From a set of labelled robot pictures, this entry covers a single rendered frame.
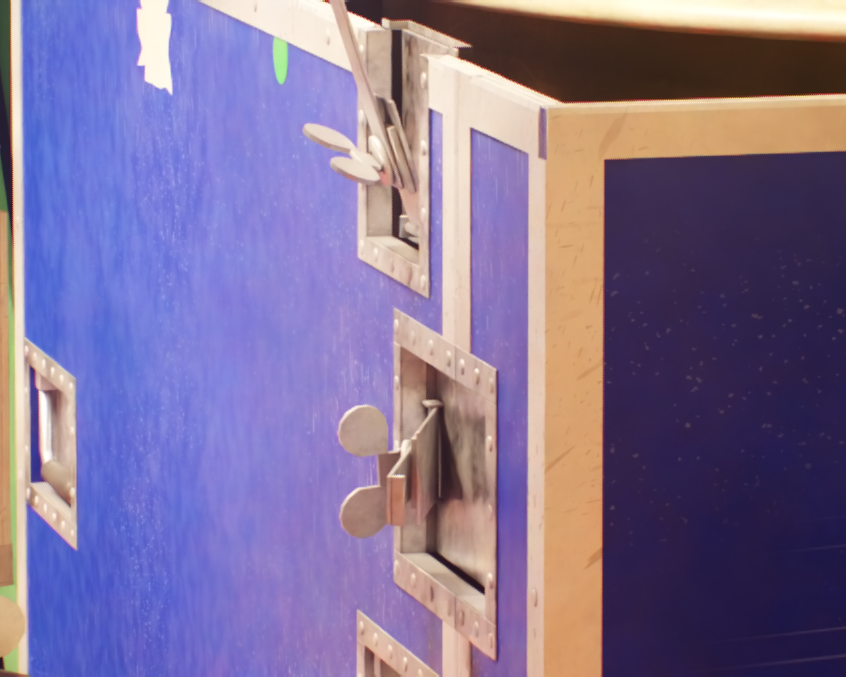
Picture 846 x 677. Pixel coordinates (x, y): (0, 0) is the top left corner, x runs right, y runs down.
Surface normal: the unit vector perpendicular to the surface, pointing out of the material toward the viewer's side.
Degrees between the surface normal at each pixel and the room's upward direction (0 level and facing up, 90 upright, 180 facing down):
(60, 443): 90
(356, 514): 96
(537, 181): 90
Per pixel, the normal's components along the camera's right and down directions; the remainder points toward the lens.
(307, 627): -0.97, 0.04
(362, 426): 0.41, 0.25
